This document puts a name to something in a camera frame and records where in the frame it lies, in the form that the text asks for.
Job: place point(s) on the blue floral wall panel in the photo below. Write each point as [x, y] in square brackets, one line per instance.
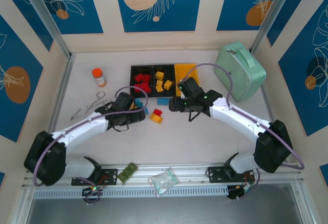
[302, 3]
[235, 3]
[77, 8]
[15, 55]
[179, 8]
[25, 13]
[307, 93]

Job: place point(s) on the orange-lid white bottle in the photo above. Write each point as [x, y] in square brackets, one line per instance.
[98, 76]

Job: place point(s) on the aluminium frame post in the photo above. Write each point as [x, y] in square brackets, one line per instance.
[46, 16]
[271, 16]

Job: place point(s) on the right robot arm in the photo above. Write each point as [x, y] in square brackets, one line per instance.
[274, 147]

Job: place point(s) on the aluminium frame rail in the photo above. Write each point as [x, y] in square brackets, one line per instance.
[194, 170]

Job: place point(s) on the black plastic bin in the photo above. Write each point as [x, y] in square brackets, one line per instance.
[141, 70]
[169, 72]

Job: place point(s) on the metal tongs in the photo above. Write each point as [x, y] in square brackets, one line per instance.
[84, 111]

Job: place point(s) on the green circuit board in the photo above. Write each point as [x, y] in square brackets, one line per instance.
[127, 172]

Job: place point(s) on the small electronics board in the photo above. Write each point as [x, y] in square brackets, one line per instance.
[237, 194]
[92, 192]

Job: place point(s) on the clear plastic bag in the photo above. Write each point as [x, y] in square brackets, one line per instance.
[164, 181]

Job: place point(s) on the blue lego brick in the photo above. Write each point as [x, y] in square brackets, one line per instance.
[162, 101]
[139, 103]
[146, 111]

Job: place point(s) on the mint green zip bag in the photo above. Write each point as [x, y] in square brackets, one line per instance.
[238, 65]

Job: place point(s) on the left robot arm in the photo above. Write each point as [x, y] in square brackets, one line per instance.
[43, 157]

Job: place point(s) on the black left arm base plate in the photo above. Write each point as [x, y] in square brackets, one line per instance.
[110, 176]

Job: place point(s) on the red lego brick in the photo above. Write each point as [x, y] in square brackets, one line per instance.
[146, 87]
[157, 112]
[147, 78]
[137, 88]
[139, 77]

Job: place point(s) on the yellow lego brick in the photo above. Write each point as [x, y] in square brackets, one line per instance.
[159, 83]
[159, 89]
[132, 105]
[167, 85]
[156, 119]
[159, 75]

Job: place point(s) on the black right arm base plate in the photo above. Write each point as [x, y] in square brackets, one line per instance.
[215, 174]

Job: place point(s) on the yellow plastic bin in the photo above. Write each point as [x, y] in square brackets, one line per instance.
[187, 71]

